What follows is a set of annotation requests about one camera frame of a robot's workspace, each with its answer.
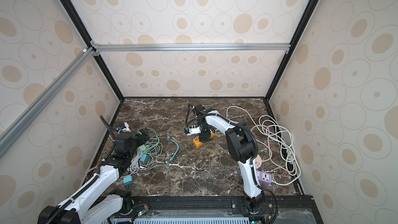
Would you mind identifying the purple power strip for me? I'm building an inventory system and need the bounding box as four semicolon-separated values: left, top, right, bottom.
256;171;273;185

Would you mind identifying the teal charger adapter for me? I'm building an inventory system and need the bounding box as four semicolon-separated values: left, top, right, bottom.
140;154;150;163

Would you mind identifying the teal charger cable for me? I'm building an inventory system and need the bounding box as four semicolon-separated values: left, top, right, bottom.
139;136;180;172

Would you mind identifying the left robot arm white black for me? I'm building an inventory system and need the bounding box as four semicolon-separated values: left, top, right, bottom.
37;128;150;224

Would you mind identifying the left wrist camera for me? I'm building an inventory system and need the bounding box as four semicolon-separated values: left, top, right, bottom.
116;122;131;133

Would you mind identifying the teal adapter near base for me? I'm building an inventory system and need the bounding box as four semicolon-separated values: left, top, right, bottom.
123;175;133;188

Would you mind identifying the round beige power socket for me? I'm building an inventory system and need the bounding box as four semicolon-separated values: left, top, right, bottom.
254;155;262;170

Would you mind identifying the orange power strip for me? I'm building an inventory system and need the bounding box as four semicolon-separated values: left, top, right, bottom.
193;133;217;148

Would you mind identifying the white power cable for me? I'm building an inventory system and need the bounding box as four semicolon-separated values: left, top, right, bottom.
226;105;302;187

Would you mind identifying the left diagonal aluminium rail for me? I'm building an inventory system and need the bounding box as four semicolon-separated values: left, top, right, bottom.
1;47;94;157

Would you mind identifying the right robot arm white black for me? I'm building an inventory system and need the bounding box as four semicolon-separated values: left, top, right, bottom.
184;104;279;224

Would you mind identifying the horizontal aluminium rail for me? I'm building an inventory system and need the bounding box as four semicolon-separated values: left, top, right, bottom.
93;43;291;52

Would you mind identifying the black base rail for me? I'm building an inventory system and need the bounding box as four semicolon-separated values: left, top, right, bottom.
105;196;323;224

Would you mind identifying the light green cable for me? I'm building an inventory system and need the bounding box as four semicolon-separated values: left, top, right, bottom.
136;127;164;166

